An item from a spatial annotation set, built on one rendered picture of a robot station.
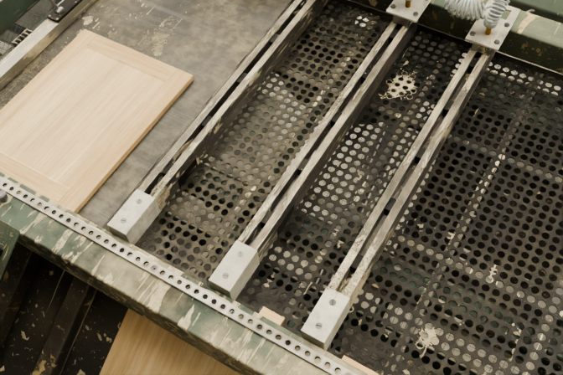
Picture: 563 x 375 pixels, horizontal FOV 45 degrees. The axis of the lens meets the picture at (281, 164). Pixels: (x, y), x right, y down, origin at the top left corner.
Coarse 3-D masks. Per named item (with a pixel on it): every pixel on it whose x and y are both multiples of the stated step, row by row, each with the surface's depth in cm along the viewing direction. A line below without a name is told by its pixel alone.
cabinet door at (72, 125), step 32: (64, 64) 214; (96, 64) 213; (128, 64) 212; (160, 64) 211; (32, 96) 207; (64, 96) 206; (96, 96) 206; (128, 96) 205; (160, 96) 204; (0, 128) 200; (32, 128) 200; (64, 128) 199; (96, 128) 199; (128, 128) 197; (0, 160) 193; (32, 160) 193; (64, 160) 192; (96, 160) 191; (64, 192) 186
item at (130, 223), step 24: (312, 0) 217; (288, 24) 211; (264, 48) 207; (288, 48) 213; (240, 72) 200; (264, 72) 205; (216, 96) 196; (240, 96) 197; (216, 120) 191; (192, 144) 186; (168, 168) 183; (192, 168) 188; (144, 192) 178; (168, 192) 182; (120, 216) 174; (144, 216) 175
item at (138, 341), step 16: (128, 320) 190; (144, 320) 188; (128, 336) 189; (144, 336) 188; (160, 336) 187; (176, 336) 185; (112, 352) 190; (128, 352) 189; (144, 352) 188; (160, 352) 186; (176, 352) 185; (192, 352) 183; (112, 368) 190; (128, 368) 188; (144, 368) 187; (160, 368) 186; (176, 368) 184; (192, 368) 183; (208, 368) 181; (224, 368) 180
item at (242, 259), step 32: (416, 0) 209; (384, 32) 207; (384, 64) 200; (352, 96) 197; (320, 128) 187; (320, 160) 182; (288, 192) 175; (256, 224) 170; (256, 256) 167; (224, 288) 161
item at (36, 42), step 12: (84, 0) 228; (72, 12) 226; (48, 24) 222; (60, 24) 223; (36, 36) 219; (48, 36) 220; (24, 48) 216; (36, 48) 218; (12, 60) 213; (24, 60) 216; (0, 72) 211; (12, 72) 213; (0, 84) 210
